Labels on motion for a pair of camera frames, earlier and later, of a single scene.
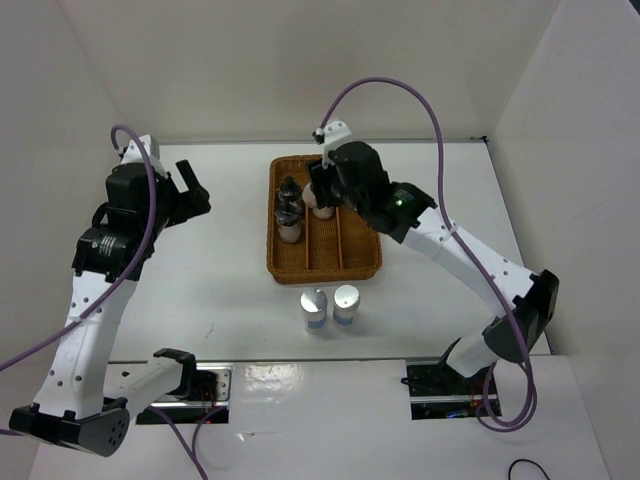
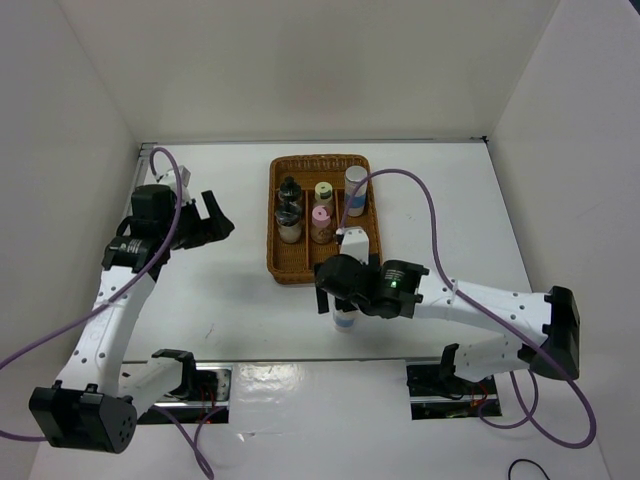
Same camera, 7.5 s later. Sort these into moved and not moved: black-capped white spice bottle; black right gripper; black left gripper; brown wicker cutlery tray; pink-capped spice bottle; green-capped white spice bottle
Moved: green-capped white spice bottle; black right gripper; pink-capped spice bottle; black left gripper
Not moved: black-capped white spice bottle; brown wicker cutlery tray
